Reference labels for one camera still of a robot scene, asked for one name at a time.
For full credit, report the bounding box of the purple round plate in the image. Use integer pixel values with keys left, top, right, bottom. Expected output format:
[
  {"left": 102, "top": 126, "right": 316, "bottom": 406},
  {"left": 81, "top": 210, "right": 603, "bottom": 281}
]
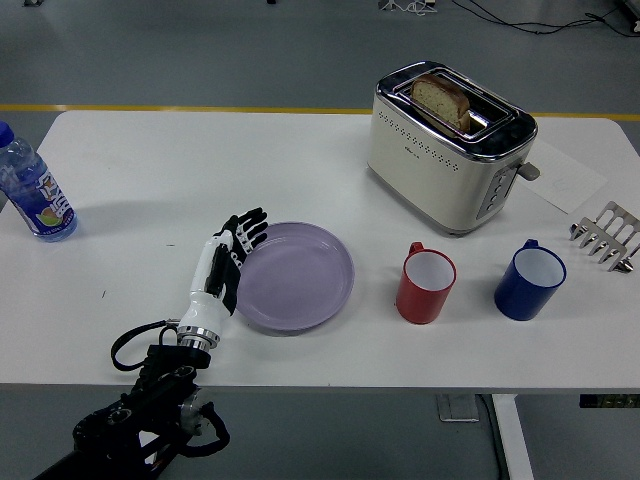
[{"left": 234, "top": 221, "right": 356, "bottom": 337}]

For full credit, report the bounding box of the cream chrome toaster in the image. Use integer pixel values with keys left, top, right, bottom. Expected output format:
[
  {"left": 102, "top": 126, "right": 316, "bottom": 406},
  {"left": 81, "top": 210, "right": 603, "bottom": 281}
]
[{"left": 366, "top": 60, "right": 542, "bottom": 238}]

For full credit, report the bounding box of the blue-capped plastic drink bottle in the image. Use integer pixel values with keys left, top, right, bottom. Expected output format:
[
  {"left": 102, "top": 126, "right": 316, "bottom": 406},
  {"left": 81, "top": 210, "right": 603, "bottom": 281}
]
[{"left": 0, "top": 120, "right": 79, "bottom": 243}]

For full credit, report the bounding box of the blue mug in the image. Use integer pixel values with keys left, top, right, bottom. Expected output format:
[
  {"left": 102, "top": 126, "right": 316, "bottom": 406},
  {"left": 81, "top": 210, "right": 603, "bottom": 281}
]
[{"left": 494, "top": 238, "right": 568, "bottom": 322}]

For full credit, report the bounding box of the black floor cable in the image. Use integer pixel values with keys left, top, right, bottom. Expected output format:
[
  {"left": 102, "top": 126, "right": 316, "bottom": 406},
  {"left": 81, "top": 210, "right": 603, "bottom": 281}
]
[{"left": 457, "top": 0, "right": 640, "bottom": 37}]

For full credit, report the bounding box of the bread slice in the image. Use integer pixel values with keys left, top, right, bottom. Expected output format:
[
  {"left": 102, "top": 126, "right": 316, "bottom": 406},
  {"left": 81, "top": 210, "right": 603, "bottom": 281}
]
[{"left": 411, "top": 73, "right": 472, "bottom": 132}]

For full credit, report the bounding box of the white stand base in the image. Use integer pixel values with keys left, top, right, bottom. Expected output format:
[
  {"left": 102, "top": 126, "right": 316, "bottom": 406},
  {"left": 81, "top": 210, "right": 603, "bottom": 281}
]
[{"left": 377, "top": 0, "right": 439, "bottom": 13}]

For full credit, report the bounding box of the white paper sheet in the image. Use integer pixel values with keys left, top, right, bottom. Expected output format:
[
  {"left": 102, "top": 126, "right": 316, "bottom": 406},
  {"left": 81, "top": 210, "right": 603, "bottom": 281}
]
[{"left": 514, "top": 139, "right": 608, "bottom": 216}]

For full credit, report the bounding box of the red mug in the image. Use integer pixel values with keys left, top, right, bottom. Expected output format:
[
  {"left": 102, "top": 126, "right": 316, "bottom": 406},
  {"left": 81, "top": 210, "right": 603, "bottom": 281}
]
[{"left": 395, "top": 241, "right": 458, "bottom": 326}]

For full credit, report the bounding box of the silver metal toast rack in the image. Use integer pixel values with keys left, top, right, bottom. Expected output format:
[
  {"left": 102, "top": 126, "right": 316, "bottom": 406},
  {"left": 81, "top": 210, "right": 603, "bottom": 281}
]
[{"left": 569, "top": 201, "right": 640, "bottom": 274}]

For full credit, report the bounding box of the grey under-table bracket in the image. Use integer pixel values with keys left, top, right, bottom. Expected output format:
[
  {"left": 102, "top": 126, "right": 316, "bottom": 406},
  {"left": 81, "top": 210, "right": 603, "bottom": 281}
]
[{"left": 435, "top": 394, "right": 480, "bottom": 424}]

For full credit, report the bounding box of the black table control box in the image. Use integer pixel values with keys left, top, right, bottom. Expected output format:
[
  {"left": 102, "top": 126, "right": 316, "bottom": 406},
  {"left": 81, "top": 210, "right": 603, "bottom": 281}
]
[{"left": 579, "top": 394, "right": 640, "bottom": 410}]

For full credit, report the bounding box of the white table leg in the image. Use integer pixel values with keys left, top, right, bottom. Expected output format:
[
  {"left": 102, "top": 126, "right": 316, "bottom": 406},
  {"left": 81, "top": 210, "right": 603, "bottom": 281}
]
[{"left": 490, "top": 393, "right": 536, "bottom": 480}]

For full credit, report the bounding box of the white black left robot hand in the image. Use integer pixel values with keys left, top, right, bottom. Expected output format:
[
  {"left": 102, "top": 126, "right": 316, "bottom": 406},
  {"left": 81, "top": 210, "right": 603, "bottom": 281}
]
[{"left": 176, "top": 206, "right": 270, "bottom": 341}]

